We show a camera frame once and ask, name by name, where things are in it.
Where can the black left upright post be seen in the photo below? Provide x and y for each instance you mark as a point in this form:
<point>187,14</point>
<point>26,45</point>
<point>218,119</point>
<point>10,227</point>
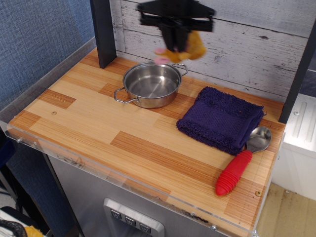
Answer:
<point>104,32</point>

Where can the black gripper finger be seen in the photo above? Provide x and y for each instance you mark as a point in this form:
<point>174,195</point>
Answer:
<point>181,33</point>
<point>167,35</point>

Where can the black upright post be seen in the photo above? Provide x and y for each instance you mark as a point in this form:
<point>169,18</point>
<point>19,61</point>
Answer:
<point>104,32</point>
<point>299,76</point>

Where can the stainless steel cabinet front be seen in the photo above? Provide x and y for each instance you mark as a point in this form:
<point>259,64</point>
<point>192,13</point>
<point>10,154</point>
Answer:
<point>81,192</point>

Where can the red handled metal spoon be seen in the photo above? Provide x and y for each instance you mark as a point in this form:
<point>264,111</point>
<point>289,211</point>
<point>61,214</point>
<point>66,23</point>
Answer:
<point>258,141</point>

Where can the black right upright post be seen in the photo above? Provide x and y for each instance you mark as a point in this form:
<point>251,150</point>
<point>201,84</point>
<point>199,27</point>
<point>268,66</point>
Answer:
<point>299,76</point>

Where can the black yellow bag corner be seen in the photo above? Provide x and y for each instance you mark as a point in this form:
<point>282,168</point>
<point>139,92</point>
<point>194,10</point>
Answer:
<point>15,229</point>

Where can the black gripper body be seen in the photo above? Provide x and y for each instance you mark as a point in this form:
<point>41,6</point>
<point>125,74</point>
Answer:
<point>187,14</point>

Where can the silver button control panel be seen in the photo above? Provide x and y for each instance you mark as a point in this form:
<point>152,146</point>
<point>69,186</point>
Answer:
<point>126,222</point>

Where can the brown plush rabbit toy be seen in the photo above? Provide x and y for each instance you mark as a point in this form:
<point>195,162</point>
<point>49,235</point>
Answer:
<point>195,49</point>

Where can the clear acrylic front guard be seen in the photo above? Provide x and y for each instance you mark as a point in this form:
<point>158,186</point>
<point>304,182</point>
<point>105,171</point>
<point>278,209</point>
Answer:
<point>158,169</point>

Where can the purple folded rag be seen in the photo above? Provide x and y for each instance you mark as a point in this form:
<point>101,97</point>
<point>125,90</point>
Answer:
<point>221,120</point>

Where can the small steel pot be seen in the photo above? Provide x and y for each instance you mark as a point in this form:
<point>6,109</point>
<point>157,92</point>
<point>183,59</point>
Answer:
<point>149,85</point>

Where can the white ribbed side block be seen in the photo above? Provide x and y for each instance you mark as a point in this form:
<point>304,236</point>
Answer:
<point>300,129</point>

